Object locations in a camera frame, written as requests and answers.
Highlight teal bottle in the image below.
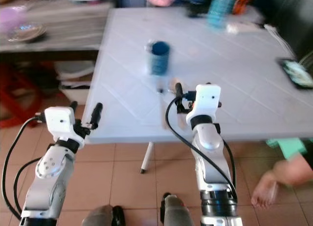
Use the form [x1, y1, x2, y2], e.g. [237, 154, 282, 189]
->
[206, 0, 235, 30]

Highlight orange object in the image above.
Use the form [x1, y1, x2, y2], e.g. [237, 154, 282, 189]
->
[232, 0, 255, 15]

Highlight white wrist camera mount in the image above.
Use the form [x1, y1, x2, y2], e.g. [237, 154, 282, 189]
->
[44, 107, 82, 141]
[192, 83, 222, 120]

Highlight blue cup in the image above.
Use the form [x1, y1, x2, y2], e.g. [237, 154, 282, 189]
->
[146, 40, 172, 77]

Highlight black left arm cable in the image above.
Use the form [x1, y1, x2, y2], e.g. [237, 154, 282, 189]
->
[1, 116, 46, 221]

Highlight purple plastic bowl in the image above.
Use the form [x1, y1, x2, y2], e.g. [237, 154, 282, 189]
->
[0, 5, 28, 35]

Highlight white cable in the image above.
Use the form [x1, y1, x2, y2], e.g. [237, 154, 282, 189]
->
[264, 23, 295, 56]

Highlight grey side bench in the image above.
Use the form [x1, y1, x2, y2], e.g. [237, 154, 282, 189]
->
[0, 0, 114, 63]

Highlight black box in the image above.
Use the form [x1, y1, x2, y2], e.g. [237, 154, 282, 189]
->
[185, 0, 212, 18]

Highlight red plastic stool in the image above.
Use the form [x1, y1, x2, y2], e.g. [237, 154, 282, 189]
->
[0, 63, 50, 130]

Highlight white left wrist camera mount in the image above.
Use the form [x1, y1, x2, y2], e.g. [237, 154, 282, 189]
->
[44, 107, 82, 141]

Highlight person's bare foot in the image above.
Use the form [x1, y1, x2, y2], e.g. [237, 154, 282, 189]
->
[249, 150, 313, 210]

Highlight patterned plate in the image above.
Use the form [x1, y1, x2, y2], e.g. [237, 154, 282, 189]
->
[7, 23, 48, 44]

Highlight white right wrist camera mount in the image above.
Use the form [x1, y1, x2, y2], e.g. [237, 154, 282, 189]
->
[192, 83, 222, 120]

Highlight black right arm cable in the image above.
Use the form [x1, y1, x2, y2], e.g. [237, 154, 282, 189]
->
[165, 95, 239, 197]

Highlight white plastic container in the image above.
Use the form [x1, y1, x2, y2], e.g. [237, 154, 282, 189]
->
[54, 61, 97, 105]

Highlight robot right leg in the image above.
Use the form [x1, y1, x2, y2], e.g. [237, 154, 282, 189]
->
[159, 192, 202, 226]

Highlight white plastic table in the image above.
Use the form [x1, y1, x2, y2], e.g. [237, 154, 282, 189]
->
[82, 7, 313, 175]

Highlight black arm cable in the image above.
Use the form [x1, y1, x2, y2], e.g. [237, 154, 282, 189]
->
[165, 95, 239, 197]
[1, 116, 46, 221]

